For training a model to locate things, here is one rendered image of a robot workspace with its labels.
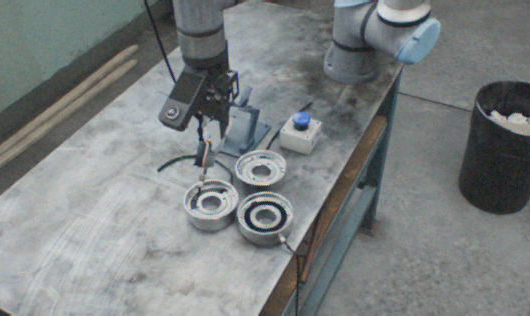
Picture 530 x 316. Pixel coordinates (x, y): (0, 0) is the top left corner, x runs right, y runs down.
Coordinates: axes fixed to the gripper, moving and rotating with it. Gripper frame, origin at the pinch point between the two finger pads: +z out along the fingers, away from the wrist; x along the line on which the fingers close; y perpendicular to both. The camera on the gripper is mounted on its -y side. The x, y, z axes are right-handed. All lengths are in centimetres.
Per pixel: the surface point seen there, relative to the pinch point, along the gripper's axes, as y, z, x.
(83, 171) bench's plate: -5.3, 13.0, 28.9
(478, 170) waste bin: 103, 75, -50
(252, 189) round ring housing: 3.0, 10.5, -7.5
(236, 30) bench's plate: 62, 13, 28
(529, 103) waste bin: 130, 59, -60
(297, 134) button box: 20.4, 8.7, -9.8
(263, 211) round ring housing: -1.0, 10.9, -11.9
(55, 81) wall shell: 93, 86, 152
